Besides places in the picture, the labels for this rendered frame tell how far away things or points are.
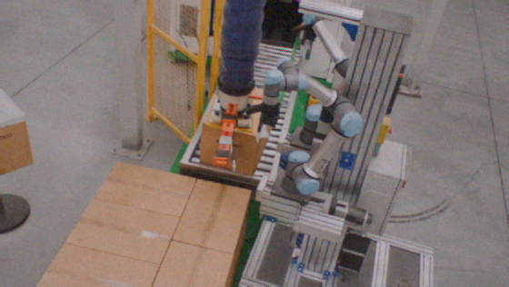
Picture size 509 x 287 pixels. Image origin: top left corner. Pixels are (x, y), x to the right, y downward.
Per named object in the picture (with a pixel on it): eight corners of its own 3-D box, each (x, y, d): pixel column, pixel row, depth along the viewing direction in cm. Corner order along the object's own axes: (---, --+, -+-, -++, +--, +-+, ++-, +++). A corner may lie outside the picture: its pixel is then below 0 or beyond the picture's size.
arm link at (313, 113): (299, 124, 328) (303, 106, 320) (313, 117, 336) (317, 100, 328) (314, 133, 322) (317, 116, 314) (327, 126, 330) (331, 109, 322)
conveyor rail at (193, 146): (242, 46, 563) (244, 30, 552) (246, 47, 563) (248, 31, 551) (179, 181, 381) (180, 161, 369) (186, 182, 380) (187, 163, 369)
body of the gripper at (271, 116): (274, 129, 241) (278, 108, 234) (257, 124, 242) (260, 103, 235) (278, 121, 247) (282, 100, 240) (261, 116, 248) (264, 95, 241)
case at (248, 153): (223, 123, 421) (227, 81, 396) (270, 134, 415) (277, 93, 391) (198, 167, 373) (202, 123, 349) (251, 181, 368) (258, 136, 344)
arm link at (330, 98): (349, 95, 271) (284, 50, 244) (357, 107, 263) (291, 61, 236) (334, 111, 275) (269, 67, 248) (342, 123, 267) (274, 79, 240)
